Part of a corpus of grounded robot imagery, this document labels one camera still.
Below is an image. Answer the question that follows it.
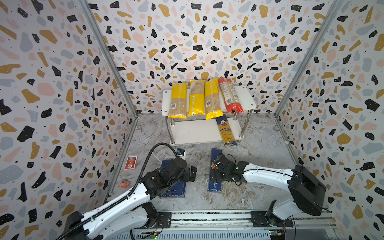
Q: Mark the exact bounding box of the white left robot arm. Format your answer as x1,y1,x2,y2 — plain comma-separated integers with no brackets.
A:
58,157,197,240

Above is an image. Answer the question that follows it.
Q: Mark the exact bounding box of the blue Ankara spaghetti bag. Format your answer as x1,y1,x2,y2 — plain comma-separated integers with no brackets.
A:
216,114,237,146

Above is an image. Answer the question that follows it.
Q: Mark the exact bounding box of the black corrugated cable conduit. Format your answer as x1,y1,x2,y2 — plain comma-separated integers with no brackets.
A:
55,142,179,240

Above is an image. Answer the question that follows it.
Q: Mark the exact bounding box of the yellow Pastatime spaghetti bag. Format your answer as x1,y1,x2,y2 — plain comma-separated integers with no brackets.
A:
188,80,205,117

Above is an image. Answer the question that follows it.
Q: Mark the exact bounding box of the red playing card box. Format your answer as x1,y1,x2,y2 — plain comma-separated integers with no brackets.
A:
124,156,137,171

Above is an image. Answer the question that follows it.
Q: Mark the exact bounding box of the pink small toy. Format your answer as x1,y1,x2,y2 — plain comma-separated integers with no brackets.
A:
118,180,130,189

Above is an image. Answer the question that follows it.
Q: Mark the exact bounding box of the blue Barilla spaghetti box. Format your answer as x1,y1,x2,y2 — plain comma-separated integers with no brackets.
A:
208,149,223,193

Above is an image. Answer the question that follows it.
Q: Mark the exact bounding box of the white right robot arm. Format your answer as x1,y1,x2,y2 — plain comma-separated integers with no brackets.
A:
210,154,326,226

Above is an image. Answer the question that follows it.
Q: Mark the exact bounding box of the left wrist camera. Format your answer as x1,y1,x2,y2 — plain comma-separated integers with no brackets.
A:
177,148,187,160

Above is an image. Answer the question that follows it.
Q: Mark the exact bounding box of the red spaghetti bag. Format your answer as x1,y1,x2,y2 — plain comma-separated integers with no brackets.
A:
218,79,244,113

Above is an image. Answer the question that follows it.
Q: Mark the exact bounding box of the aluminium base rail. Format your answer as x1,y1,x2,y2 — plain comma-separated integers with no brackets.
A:
115,210,342,240

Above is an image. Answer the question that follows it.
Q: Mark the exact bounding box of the blue Barilla rigatoni box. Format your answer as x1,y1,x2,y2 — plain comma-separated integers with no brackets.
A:
158,158,187,199

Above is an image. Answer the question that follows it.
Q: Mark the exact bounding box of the yellow clear spaghetti bag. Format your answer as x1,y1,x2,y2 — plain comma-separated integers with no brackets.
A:
205,78,223,121

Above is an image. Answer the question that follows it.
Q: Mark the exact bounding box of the white two-tier shelf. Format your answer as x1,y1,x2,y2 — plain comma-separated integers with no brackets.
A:
162,86,256,146

